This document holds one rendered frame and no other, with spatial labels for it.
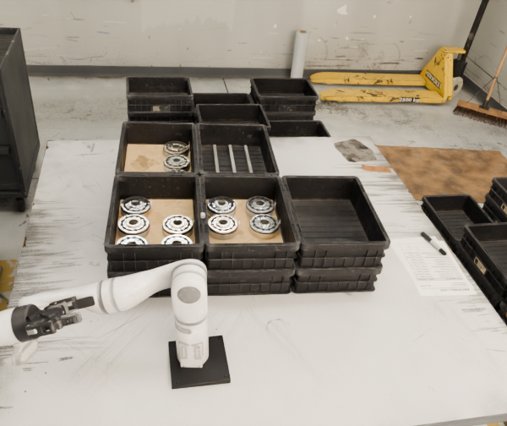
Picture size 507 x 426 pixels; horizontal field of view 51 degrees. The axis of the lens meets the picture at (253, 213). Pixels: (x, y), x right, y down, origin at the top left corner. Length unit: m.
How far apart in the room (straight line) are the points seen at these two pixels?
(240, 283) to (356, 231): 0.47
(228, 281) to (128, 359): 0.40
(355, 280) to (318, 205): 0.34
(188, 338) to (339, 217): 0.79
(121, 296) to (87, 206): 0.82
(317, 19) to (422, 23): 1.05
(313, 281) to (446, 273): 0.55
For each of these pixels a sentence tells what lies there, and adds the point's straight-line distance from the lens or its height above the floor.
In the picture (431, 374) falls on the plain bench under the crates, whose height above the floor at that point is 0.70.
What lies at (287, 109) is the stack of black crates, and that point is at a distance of 3.46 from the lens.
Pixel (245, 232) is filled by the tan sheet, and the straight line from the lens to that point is 1.83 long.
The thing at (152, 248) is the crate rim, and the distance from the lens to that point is 1.61.
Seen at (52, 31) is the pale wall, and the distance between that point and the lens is 5.00.
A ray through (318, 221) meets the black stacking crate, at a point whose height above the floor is 0.83.
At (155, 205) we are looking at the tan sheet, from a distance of 1.94.
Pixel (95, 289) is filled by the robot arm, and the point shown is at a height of 0.97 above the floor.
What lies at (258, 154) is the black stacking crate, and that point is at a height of 0.83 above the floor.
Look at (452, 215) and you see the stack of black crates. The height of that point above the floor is 0.27.
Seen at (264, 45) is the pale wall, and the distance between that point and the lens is 5.10.
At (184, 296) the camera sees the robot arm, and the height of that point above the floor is 0.99.
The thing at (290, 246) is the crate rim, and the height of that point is 0.93.
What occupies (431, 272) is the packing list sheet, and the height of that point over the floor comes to 0.70.
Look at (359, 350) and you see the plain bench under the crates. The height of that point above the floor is 0.70.
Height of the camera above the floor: 1.98
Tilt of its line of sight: 37 degrees down
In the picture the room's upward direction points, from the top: 6 degrees clockwise
